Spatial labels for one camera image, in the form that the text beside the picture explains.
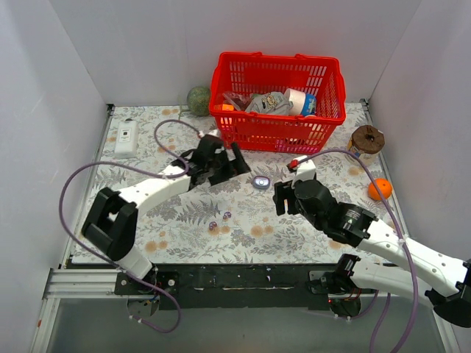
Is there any grey printed snack pouch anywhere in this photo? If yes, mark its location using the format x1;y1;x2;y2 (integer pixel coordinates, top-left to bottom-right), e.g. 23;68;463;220
245;92;291;115

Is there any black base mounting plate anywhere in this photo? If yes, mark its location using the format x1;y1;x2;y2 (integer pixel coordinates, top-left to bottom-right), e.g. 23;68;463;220
113;263;380;310

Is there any blue white paper roll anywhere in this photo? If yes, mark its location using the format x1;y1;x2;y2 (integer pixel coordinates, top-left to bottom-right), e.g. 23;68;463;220
284;88;317;116

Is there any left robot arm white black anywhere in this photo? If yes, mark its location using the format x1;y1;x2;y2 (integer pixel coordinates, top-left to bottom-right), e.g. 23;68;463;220
82;134;251;294

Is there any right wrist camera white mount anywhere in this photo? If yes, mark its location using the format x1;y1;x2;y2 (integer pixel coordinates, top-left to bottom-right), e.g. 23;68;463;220
287;155;316;188

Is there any purple earbud charging case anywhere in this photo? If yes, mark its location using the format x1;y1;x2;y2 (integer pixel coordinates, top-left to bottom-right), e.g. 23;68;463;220
252;176;271;190

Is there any green round melon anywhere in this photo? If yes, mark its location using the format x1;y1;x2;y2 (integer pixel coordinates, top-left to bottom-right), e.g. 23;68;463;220
187;86;211;116

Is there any brown lidded jar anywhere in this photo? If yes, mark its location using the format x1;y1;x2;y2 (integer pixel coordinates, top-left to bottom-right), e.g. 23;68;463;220
347;125;385;166

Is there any orange fruit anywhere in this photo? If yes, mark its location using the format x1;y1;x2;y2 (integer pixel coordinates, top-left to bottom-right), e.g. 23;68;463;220
367;178;393;201

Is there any red plastic shopping basket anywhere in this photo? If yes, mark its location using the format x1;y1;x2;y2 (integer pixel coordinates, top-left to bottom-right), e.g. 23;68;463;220
209;52;346;154

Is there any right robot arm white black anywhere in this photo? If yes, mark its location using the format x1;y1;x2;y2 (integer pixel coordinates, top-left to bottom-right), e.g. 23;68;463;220
273;179;470;328

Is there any dark red snack packet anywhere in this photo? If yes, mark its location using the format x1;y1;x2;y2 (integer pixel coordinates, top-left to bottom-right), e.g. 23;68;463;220
222;91;252;111

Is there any small orange item in basket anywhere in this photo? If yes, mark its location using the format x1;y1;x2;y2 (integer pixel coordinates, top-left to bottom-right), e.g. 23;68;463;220
214;104;235;112

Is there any white rectangular device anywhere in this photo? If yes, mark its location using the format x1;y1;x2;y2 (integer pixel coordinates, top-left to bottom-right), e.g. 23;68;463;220
114;120;138;159

